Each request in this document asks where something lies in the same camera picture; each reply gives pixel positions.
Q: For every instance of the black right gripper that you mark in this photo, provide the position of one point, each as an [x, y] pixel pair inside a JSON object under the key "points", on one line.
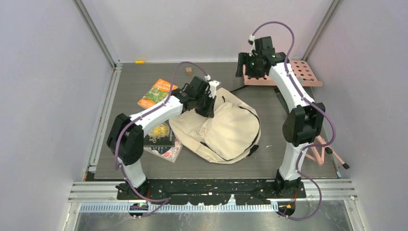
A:
{"points": [[244, 58]]}

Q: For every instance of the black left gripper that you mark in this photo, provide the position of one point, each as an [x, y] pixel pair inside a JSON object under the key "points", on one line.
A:
{"points": [[208, 112]]}

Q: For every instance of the cream canvas backpack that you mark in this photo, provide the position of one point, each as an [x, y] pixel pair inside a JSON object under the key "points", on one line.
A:
{"points": [[230, 136]]}

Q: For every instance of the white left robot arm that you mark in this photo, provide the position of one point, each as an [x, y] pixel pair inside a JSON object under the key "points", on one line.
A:
{"points": [[126, 138]]}

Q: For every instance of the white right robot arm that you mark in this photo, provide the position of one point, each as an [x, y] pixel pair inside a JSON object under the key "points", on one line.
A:
{"points": [[304, 121]]}

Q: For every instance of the small wooden cube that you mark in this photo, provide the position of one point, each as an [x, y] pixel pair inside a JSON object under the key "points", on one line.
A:
{"points": [[189, 71]]}

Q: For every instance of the orange green paperback book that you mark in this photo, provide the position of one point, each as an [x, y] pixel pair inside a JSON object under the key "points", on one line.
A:
{"points": [[158, 92]]}

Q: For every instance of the pink perforated stand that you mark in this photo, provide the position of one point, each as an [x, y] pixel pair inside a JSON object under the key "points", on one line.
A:
{"points": [[306, 77]]}

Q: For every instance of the black moon cover book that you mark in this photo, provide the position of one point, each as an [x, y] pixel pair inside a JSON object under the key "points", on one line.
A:
{"points": [[160, 136]]}

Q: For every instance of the patterned book under black book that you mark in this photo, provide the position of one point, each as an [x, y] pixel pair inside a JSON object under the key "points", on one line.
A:
{"points": [[167, 153]]}

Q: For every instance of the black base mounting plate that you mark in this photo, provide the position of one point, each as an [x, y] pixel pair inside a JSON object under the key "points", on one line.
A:
{"points": [[215, 191]]}

